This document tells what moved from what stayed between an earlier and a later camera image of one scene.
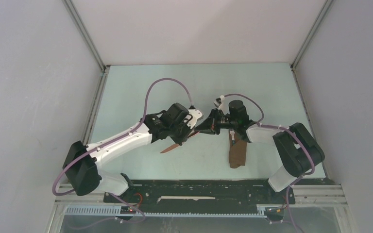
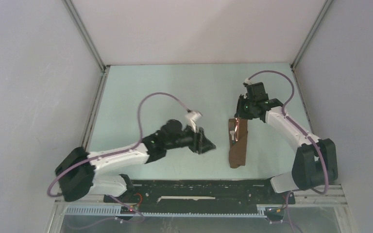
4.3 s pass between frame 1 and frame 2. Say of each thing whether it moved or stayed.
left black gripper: moved
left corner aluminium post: stayed
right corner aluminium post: stayed
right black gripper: moved
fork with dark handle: stayed
